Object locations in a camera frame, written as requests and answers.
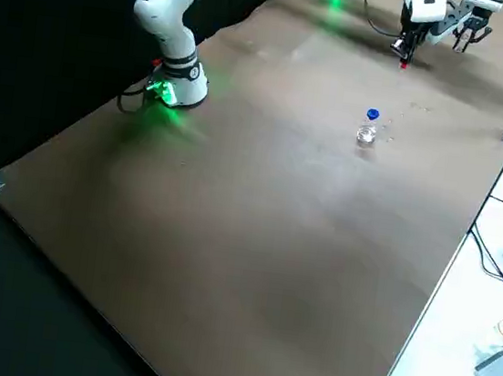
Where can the glass dropper with red bulb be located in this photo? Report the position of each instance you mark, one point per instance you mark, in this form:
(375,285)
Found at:
(404,65)

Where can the clear bottle with blue cap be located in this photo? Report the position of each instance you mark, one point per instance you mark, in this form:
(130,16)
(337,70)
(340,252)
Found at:
(367,135)

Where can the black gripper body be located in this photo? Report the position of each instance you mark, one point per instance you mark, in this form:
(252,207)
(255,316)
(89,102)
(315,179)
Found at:
(478,15)
(415,29)

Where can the small clear glass vial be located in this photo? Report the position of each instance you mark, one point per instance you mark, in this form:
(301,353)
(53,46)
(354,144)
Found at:
(464,39)

